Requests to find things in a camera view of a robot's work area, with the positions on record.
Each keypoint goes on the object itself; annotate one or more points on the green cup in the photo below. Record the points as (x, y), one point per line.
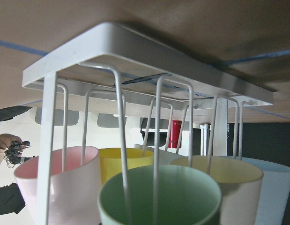
(179, 196)

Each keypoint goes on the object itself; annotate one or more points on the grey cup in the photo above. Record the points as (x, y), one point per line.
(165, 157)

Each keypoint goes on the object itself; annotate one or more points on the yellow cup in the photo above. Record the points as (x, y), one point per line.
(110, 160)

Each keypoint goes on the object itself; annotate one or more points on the pink cup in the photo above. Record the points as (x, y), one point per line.
(73, 192)

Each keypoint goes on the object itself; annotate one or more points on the cream cup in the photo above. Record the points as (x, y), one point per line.
(240, 184)

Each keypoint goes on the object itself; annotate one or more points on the blue cup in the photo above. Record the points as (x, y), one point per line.
(274, 192)

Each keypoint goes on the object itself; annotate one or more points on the red cylinder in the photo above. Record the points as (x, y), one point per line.
(175, 127)

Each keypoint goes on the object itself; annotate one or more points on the white wire cup rack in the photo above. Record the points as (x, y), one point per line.
(118, 58)

